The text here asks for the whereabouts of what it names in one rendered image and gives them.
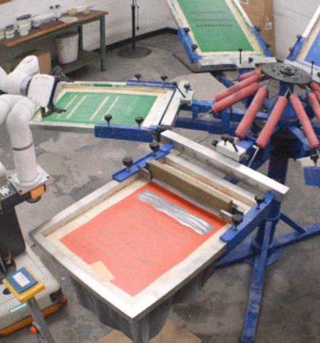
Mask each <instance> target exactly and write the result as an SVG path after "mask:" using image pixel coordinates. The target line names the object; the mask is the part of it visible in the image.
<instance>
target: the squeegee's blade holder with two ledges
mask: <svg viewBox="0 0 320 343"><path fill-rule="evenodd" d="M152 181H153V182H155V183H157V184H159V185H161V186H162V187H164V188H166V189H168V190H170V191H171V192H173V193H175V194H177V195H179V196H181V197H183V198H185V199H187V200H188V201H190V202H192V203H194V204H196V205H198V206H199V207H201V208H203V209H205V210H207V211H209V212H211V213H213V214H215V215H217V216H220V215H221V213H220V212H217V211H216V210H214V209H212V208H210V207H208V206H206V205H205V204H203V203H201V202H199V201H197V200H195V199H194V198H192V197H190V196H188V195H185V194H184V193H182V192H180V191H178V190H176V189H174V188H173V187H171V186H169V185H167V184H165V183H164V182H162V181H160V180H158V179H156V178H153V179H152Z"/></svg>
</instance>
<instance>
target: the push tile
mask: <svg viewBox="0 0 320 343"><path fill-rule="evenodd" d="M6 280H7V281H8V282H9V283H10V284H11V285H12V286H13V287H14V288H15V289H16V291H17V292H18V293H19V294H21V293H22V292H24V291H26V290H27V289H29V288H30V287H32V286H33V285H35V284H37V283H38V281H37V280H36V279H35V278H34V277H33V276H32V275H31V274H30V273H29V272H28V271H27V270H26V269H25V268H24V267H22V268H20V269H19V270H17V271H15V272H14V273H13V274H10V275H9V276H8V277H6Z"/></svg>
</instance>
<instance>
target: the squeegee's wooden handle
mask: <svg viewBox="0 0 320 343"><path fill-rule="evenodd" d="M148 166H149V171H150V172H151V174H152V178H156V179H158V180H160V181H162V182H164V183H165V184H167V185H169V186H171V187H173V188H174V189H176V190H178V191H180V192H182V193H184V194H185V195H188V196H190V197H192V198H194V199H195V200H197V201H199V202H201V203H203V204H205V205H206V206H208V207H210V208H212V209H214V210H216V211H217V212H220V213H222V212H221V210H224V211H226V212H228V213H230V214H231V210H232V204H233V199H230V198H228V197H226V196H224V195H222V194H220V193H218V192H216V191H215V190H213V189H211V188H209V187H207V186H205V185H203V184H201V183H199V182H197V181H195V180H193V179H191V178H190V177H188V176H186V175H184V174H182V173H180V172H178V171H176V170H174V169H172V168H170V167H168V166H166V165H164V164H162V163H160V162H158V161H156V160H154V159H153V160H151V161H150V162H149V164H148Z"/></svg>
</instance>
